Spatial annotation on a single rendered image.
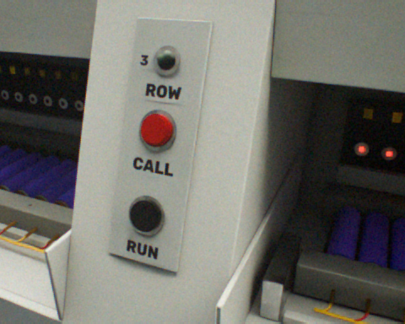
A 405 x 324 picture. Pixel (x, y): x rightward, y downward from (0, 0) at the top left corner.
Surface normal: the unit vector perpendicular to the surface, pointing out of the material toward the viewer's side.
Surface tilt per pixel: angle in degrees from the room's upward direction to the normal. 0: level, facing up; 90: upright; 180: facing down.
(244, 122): 90
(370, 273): 20
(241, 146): 90
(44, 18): 111
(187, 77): 90
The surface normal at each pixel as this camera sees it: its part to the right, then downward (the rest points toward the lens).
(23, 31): -0.40, 0.40
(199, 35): -0.36, 0.06
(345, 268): 0.00, -0.90
